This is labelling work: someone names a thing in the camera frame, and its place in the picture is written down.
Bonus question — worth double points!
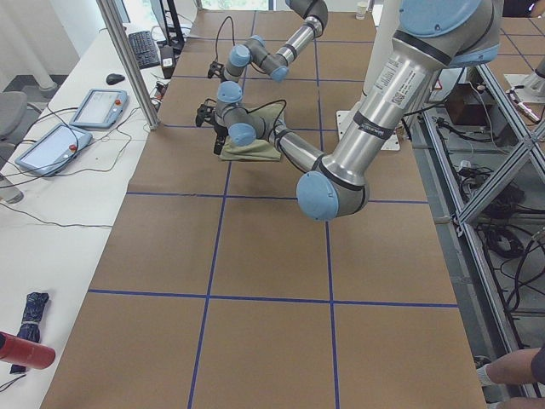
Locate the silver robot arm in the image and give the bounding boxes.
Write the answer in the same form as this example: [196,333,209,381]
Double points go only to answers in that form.
[211,1,503,221]
[221,1,329,83]

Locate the paper cup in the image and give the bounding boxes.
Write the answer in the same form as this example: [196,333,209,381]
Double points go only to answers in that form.
[355,0,369,20]

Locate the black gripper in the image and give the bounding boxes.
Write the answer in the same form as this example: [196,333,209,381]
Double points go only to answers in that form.
[214,124,228,155]

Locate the person legs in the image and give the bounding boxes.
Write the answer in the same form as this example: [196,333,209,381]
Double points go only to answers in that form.
[475,346,544,409]

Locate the far teach pendant tablet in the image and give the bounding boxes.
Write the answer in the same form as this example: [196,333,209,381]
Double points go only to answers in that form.
[70,89,129,130]

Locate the teach pendant tablet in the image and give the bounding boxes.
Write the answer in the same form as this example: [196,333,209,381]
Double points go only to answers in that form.
[15,124,93,176]
[70,89,129,130]

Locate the red cylindrical bottle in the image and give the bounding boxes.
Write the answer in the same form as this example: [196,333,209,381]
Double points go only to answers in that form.
[1,332,56,370]

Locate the black computer mouse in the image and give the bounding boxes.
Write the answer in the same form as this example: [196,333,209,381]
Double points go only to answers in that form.
[106,73,125,85]

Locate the folded dark blue umbrella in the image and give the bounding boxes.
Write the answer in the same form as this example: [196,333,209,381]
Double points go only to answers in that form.
[17,292,51,369]

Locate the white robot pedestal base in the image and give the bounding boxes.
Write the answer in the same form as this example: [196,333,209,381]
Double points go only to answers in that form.
[335,0,427,152]

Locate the black keyboard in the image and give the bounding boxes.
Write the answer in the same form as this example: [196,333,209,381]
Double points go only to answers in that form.
[128,31,161,69]

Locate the near teach pendant tablet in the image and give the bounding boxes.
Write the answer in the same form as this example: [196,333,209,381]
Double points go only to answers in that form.
[15,124,93,176]

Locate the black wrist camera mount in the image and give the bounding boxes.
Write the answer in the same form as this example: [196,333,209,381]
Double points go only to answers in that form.
[195,98,216,127]
[207,60,225,81]

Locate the olive green long-sleeve shirt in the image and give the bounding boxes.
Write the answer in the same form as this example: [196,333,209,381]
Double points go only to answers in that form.
[219,101,285,162]

